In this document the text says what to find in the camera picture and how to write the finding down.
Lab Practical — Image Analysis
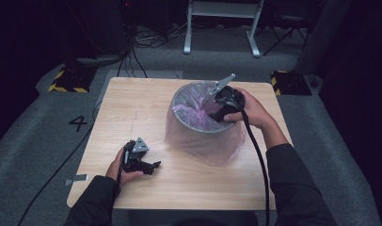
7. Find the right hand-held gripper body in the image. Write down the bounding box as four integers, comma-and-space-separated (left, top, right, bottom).
201, 73, 246, 122

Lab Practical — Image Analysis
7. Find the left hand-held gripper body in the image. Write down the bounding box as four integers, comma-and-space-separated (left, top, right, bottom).
122, 137, 151, 172

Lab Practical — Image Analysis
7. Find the green plastic bin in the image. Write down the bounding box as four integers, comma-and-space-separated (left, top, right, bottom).
169, 80, 243, 159

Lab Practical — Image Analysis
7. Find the pink plastic bag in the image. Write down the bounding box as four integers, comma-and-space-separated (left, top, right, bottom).
164, 80, 247, 168

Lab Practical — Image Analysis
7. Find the person's left hand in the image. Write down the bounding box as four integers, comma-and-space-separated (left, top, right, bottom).
105, 147, 143, 186

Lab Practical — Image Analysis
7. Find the person's right hand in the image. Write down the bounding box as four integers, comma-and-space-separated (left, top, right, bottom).
224, 88, 277, 130

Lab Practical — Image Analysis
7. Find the grey tape strip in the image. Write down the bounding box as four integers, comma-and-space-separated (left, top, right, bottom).
64, 173, 89, 186

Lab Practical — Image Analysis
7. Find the yellow black striped base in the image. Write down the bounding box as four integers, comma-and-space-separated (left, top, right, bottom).
270, 70, 313, 97
48, 64, 98, 94

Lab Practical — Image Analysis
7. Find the black tripod stand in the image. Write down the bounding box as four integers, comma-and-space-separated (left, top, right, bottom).
263, 8, 312, 57

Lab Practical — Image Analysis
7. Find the grey curtain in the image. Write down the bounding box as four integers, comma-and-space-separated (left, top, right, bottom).
294, 0, 353, 75

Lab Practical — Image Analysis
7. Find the black floor cable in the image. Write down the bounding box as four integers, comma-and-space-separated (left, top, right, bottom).
16, 101, 103, 226

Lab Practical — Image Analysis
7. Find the right hand-held gripper cable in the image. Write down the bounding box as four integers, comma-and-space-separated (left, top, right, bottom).
240, 107, 272, 226

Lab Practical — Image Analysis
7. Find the white metal stand frame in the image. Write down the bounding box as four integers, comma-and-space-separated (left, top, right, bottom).
183, 0, 265, 58

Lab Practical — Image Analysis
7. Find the bundle of cables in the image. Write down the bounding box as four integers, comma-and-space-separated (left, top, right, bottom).
117, 0, 193, 79

